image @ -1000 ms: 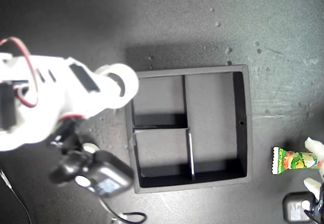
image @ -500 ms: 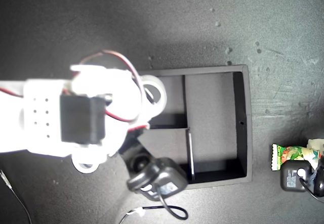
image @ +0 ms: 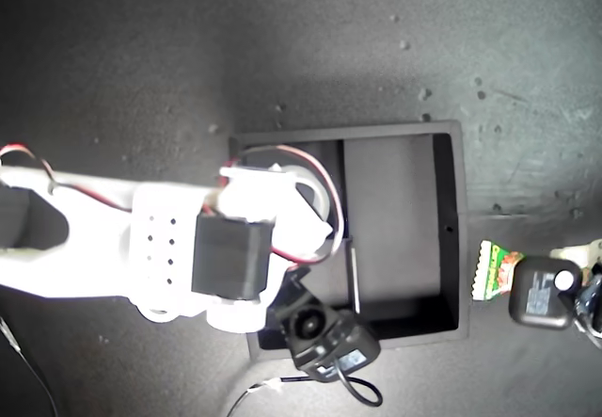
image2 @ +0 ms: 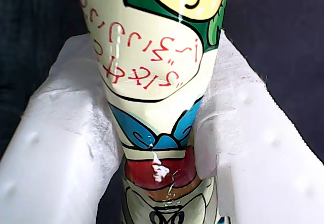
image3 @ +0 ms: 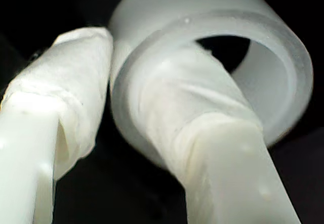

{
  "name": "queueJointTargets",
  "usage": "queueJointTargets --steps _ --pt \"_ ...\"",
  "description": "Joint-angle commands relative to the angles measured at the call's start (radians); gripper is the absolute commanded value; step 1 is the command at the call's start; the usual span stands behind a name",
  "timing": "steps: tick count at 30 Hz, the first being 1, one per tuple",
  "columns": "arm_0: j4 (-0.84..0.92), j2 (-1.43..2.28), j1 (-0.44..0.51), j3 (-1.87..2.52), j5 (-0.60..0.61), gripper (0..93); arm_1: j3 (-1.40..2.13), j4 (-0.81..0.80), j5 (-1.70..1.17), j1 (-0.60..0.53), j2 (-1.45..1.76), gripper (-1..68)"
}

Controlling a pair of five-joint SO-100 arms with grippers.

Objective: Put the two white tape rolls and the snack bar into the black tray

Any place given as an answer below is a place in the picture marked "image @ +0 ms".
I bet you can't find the large white tape roll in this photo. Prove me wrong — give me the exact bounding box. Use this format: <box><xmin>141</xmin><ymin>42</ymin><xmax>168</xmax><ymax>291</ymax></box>
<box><xmin>270</xmin><ymin>162</ymin><xmax>335</xmax><ymax>226</ymax></box>

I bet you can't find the green printed snack bar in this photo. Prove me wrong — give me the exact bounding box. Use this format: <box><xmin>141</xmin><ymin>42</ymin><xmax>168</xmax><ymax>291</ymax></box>
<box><xmin>470</xmin><ymin>239</ymin><xmax>526</xmax><ymax>302</ymax></box>

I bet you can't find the black compartment tray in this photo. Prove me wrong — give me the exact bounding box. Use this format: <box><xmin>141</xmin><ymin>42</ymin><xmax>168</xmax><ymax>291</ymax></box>
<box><xmin>229</xmin><ymin>120</ymin><xmax>471</xmax><ymax>362</ymax></box>

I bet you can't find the red black motor wire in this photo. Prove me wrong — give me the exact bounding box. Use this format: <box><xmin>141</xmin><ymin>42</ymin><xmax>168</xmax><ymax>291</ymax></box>
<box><xmin>0</xmin><ymin>143</ymin><xmax>138</xmax><ymax>215</ymax></box>
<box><xmin>201</xmin><ymin>145</ymin><xmax>346</xmax><ymax>266</ymax></box>

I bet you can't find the thin loose cable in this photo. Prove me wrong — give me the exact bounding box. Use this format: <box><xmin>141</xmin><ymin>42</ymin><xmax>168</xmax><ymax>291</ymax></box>
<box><xmin>0</xmin><ymin>315</ymin><xmax>60</xmax><ymax>417</ymax></box>

